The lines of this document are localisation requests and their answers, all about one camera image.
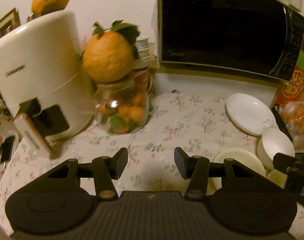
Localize white bowl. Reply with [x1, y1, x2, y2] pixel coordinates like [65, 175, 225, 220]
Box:
[257, 128, 295, 171]

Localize cream bowl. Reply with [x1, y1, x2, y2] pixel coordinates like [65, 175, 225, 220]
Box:
[267, 169, 288, 189]
[207, 147, 266, 194]

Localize white plate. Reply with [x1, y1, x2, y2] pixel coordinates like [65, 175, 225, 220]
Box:
[225, 93, 277, 137]

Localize floral tablecloth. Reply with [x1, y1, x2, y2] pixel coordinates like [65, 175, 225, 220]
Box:
[0, 93, 259, 234]

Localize plastic bag of oranges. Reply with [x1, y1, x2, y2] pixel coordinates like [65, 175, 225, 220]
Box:
[279, 101, 304, 149]

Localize glass jar of tangerines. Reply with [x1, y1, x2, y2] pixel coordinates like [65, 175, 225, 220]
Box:
[93, 72, 149, 134]

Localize red gift box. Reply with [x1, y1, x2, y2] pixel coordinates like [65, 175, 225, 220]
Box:
[275, 39, 304, 106]

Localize red labelled jar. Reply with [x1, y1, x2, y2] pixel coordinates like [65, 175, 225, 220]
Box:
[134, 67, 153, 96]

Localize large orange pomelo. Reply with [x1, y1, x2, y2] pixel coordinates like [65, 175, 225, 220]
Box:
[81, 20, 140, 83]

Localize white air fryer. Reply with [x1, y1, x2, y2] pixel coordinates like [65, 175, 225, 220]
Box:
[0, 10, 94, 157]

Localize stacked white cups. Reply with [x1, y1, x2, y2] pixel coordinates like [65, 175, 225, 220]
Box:
[133, 35, 150, 69]

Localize black microwave oven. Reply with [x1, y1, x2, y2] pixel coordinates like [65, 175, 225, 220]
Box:
[157, 0, 304, 81]

